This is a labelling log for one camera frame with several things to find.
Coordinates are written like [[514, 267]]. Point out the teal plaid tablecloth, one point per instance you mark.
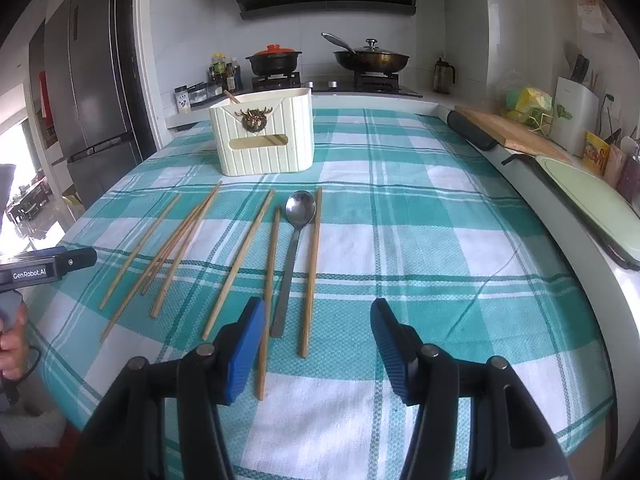
[[400, 210]]

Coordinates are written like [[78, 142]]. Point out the wooden chopstick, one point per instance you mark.
[[272, 265], [157, 307], [311, 272], [239, 265], [140, 251], [149, 285], [115, 322], [231, 97]]

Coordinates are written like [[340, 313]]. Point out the labelled spice jar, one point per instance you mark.
[[183, 100]]

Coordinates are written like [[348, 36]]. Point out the metal spoon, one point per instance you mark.
[[300, 210]]

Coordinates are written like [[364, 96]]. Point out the black wok glass lid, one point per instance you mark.
[[370, 62]]

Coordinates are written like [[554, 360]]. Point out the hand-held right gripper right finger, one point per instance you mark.
[[392, 355]]

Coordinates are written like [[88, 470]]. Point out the dark glass french press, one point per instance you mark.
[[442, 77]]

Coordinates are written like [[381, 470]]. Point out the cream ribbed utensil holder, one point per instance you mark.
[[270, 157]]

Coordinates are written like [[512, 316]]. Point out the person's left hand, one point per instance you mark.
[[12, 352]]

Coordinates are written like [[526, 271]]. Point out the yellow cap oil bottle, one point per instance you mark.
[[218, 67]]

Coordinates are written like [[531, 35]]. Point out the white knife holder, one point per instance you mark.
[[575, 120]]

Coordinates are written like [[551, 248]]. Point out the grey refrigerator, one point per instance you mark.
[[95, 85]]

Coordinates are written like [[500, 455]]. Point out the dark sauce bottle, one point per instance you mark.
[[239, 72], [231, 80]]

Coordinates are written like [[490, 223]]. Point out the group of condiment bottles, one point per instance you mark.
[[206, 92]]

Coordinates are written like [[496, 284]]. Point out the black clay pot red lid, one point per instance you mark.
[[272, 62]]

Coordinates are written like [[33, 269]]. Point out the black gas stove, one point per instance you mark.
[[325, 85]]

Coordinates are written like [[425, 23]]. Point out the black tray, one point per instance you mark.
[[550, 190]]

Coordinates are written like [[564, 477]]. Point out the pink cup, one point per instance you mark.
[[630, 177]]

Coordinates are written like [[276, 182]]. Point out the pale green cutting board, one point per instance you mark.
[[585, 195]]

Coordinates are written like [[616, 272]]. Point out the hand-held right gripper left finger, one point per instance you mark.
[[246, 355]]

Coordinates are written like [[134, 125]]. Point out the black oblong case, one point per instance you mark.
[[472, 130]]

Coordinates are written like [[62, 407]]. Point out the yellow snack packet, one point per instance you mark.
[[596, 152]]

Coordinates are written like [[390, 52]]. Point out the hanging wall scroll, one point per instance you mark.
[[592, 7]]

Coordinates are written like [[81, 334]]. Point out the wooden cutting board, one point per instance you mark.
[[515, 132]]

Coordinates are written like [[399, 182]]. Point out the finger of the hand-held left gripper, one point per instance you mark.
[[75, 261]]

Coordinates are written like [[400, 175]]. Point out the clear plastic bag of produce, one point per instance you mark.
[[527, 100]]

